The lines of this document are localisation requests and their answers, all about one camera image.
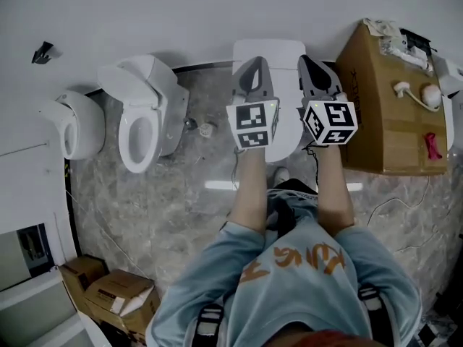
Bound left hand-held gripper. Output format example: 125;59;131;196
225;56;281;152

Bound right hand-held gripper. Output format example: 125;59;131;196
297;54;360;147

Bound person's right forearm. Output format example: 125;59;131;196
315;142;356;239

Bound person's left forearm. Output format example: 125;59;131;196
227;145;271;237

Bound white smart toilet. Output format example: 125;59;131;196
231;38;305;164

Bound white toilet with tank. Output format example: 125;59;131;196
96;53;190;174

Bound small cardboard boxes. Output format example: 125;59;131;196
84;268;161;343

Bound clear plastic bags with fittings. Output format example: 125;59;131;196
362;17;436;76

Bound large cardboard box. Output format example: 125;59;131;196
334;19;450;177

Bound person's white shoe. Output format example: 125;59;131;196
271;166;292;189

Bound person's black trousers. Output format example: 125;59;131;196
268;179;320;197

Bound red ribbon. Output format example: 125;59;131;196
423;132;443;160

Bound person's light blue shirt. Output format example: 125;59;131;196
146;187;422;347

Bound small cardboard box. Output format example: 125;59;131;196
59;254;110;314

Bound dark glass window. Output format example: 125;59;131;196
15;223;52;271

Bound white bathtub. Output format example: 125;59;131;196
77;312;114;347

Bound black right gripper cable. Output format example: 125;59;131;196
305;140;321;195

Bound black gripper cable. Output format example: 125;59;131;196
305;140;321;195
231;147;242;192

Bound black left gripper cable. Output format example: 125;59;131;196
231;147;242;192

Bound white shower head with hose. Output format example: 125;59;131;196
393;80;443;113

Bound white cable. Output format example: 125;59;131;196
366;173;432;253

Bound white wall-hung toilet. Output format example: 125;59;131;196
38;90;106;161

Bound black wall bracket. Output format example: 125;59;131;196
31;40;56;65

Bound black white harness strap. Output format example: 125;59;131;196
357;283;394;347
195;303;226;347

